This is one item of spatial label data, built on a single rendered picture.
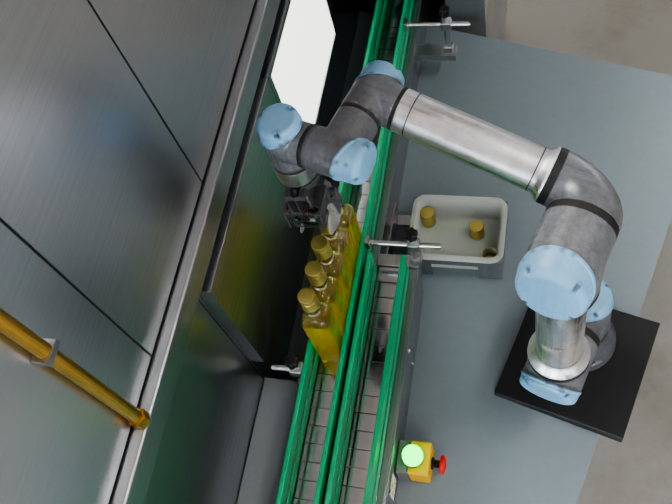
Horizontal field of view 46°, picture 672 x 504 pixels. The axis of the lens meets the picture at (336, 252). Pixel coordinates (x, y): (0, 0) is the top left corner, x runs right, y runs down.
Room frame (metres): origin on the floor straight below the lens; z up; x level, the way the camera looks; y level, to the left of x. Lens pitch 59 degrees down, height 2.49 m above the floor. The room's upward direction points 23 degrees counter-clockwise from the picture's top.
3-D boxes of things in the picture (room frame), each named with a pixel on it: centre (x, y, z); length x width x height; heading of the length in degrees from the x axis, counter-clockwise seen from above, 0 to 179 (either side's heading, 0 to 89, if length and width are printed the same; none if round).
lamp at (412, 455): (0.45, 0.02, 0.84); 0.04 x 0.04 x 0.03
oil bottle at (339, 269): (0.82, 0.02, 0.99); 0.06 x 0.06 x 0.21; 61
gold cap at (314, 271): (0.77, 0.05, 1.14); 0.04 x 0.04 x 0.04
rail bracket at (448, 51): (1.41, -0.46, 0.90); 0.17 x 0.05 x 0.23; 60
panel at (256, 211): (1.11, 0.01, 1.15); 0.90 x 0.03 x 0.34; 150
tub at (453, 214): (0.91, -0.29, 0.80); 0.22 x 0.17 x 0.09; 60
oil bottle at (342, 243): (0.87, 0.00, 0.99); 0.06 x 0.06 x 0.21; 60
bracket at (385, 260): (0.87, -0.13, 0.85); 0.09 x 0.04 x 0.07; 60
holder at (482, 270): (0.92, -0.26, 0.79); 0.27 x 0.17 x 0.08; 60
